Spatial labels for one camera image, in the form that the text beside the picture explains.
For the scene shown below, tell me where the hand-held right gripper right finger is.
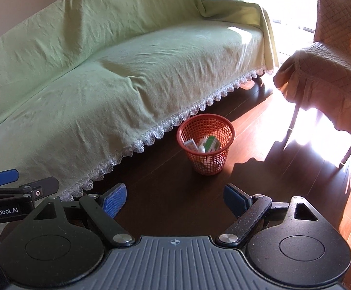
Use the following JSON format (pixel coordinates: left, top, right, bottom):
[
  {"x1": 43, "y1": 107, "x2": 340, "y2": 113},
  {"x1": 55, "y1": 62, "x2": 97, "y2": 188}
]
[{"x1": 216, "y1": 184, "x2": 324, "y2": 247}]

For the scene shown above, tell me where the sofa with green cover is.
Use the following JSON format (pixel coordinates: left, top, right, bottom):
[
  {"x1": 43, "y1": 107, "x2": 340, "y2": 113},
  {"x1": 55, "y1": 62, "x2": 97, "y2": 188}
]
[{"x1": 0, "y1": 0, "x2": 280, "y2": 203}]

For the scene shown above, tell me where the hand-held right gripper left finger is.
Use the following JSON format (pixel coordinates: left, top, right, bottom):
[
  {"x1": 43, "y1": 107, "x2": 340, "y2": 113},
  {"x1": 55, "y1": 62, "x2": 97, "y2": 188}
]
[{"x1": 27, "y1": 183, "x2": 135, "y2": 247}]

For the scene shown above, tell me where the red plastic mesh basket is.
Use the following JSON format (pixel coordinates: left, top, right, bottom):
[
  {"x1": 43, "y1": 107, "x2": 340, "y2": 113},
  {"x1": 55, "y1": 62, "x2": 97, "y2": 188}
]
[{"x1": 176, "y1": 114, "x2": 235, "y2": 176}]

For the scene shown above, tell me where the green white box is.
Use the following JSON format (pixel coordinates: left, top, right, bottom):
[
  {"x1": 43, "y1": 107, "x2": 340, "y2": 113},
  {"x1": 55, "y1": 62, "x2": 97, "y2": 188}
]
[{"x1": 197, "y1": 135, "x2": 222, "y2": 153}]

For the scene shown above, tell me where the chair with quilted beige cover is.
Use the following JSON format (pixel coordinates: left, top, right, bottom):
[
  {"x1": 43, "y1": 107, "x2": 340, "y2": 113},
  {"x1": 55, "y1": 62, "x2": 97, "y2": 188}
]
[{"x1": 273, "y1": 0, "x2": 351, "y2": 170}]

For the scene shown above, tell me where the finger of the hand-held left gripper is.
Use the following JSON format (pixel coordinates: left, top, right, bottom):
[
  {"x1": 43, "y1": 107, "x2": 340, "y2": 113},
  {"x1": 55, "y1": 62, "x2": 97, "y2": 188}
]
[
  {"x1": 0, "y1": 177, "x2": 59, "y2": 201},
  {"x1": 0, "y1": 169, "x2": 19, "y2": 188}
]

